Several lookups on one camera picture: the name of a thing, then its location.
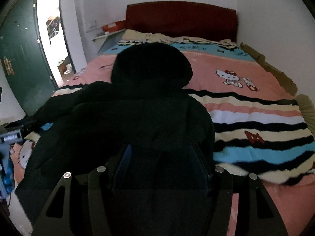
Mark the grey bedside shelf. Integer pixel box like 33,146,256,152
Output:
92,28,126,54

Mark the green door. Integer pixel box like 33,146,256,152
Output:
0,0,59,116

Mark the black hooded jacket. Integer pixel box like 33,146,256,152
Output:
15,42,218,236

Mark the orange box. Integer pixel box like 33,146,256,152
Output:
102,21,127,34

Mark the striped cartoon printed blanket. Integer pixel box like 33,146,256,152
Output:
12,29,315,236

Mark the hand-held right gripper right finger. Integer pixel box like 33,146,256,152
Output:
189,143,289,236

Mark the tan ribbed cloth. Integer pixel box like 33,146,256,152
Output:
296,94,315,119

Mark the dark red headboard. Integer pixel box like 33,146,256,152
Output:
125,1,238,43

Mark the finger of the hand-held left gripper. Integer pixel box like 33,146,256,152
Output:
21,117,40,135

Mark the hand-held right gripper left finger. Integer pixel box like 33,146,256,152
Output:
32,144,132,236

